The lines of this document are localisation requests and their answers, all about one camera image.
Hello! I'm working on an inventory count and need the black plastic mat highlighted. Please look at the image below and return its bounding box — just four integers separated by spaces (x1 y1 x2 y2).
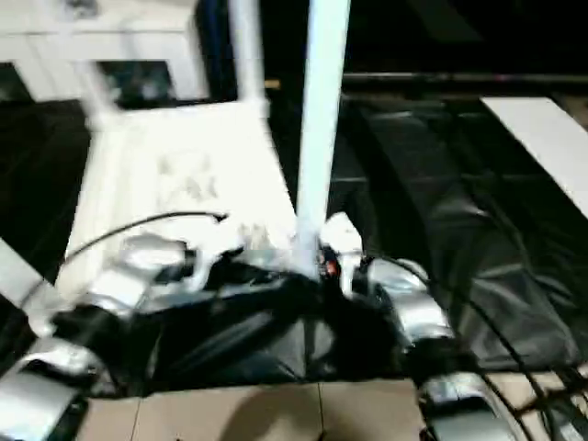
0 94 588 399

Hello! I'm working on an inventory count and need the white board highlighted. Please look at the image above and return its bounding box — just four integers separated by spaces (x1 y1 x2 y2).
479 96 588 209

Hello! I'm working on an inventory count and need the white glass-door cabinet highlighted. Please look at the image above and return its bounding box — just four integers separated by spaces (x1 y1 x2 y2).
0 0 213 103

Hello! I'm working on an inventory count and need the dark grey bundle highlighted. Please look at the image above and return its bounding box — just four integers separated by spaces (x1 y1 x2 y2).
62 0 94 20

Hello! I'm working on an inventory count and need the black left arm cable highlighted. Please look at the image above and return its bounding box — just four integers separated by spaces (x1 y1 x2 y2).
62 209 232 264

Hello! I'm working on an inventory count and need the black metal rail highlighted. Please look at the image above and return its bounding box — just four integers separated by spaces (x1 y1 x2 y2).
343 71 588 87

